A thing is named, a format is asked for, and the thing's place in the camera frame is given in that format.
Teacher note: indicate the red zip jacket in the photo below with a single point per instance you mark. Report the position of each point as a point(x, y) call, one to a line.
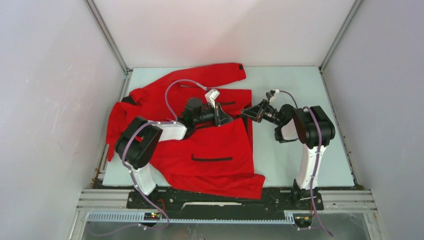
point(215, 160)

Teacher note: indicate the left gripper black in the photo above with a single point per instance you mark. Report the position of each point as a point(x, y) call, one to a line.
point(220, 116)

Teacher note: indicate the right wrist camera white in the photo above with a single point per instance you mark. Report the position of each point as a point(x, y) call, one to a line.
point(271, 95)

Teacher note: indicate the aluminium frame rail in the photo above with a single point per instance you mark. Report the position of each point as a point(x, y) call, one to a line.
point(334, 201)

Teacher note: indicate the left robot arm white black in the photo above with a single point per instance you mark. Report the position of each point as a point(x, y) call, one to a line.
point(138, 142)

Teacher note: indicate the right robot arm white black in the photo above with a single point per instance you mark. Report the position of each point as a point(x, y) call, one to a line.
point(309, 125)

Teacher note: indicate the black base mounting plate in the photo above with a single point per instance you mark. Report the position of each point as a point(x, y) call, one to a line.
point(272, 205)

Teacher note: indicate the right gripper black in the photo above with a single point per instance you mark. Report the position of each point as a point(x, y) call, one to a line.
point(257, 112)

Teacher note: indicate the grey cable duct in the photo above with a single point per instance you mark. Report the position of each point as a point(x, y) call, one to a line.
point(149, 217)

